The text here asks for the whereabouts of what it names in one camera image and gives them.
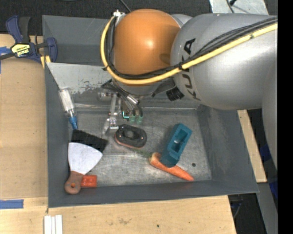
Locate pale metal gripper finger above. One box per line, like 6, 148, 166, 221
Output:
97, 92, 117, 101
102, 117, 119, 135

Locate black oval pad, orange base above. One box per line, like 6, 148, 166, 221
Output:
114, 123, 148, 149

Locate clear tube with blue tip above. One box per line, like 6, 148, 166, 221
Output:
58, 86, 79, 130

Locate red-orange toy brick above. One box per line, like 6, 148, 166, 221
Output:
80, 175, 98, 189

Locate teal hollow plastic block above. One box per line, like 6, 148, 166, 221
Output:
159, 123, 193, 168

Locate grey metal bin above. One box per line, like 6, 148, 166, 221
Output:
42, 15, 260, 208

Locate orange carrot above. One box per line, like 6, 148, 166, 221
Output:
148, 152, 195, 182

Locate white scraper with brown handle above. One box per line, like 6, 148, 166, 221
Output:
64, 142, 104, 195

